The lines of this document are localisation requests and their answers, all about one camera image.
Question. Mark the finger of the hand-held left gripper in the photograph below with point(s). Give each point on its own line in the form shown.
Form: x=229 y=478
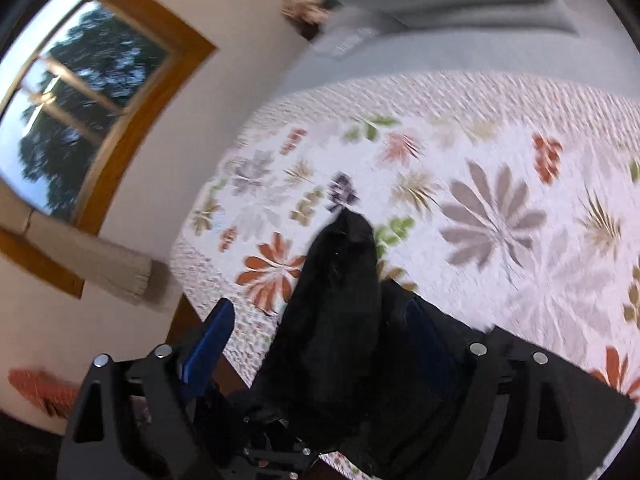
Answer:
x=280 y=460

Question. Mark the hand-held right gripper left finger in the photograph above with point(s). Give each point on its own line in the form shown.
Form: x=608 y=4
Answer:
x=210 y=350

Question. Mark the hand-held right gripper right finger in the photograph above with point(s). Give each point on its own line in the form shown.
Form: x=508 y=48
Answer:
x=484 y=366

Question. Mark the black pants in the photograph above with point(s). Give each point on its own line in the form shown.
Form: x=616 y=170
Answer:
x=330 y=310

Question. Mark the beige curtain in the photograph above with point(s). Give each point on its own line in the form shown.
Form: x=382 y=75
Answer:
x=90 y=255

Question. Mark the red patterned mat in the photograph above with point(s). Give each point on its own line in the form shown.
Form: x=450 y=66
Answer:
x=42 y=390

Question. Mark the white floral quilt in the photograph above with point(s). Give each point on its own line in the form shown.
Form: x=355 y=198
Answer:
x=475 y=125

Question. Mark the wooden framed window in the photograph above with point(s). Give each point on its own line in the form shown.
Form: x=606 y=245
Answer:
x=100 y=85

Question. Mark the light blue bedsheet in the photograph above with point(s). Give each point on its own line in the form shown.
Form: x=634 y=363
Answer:
x=425 y=55

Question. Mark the clear plastic bag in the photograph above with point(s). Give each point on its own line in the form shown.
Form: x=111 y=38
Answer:
x=345 y=42

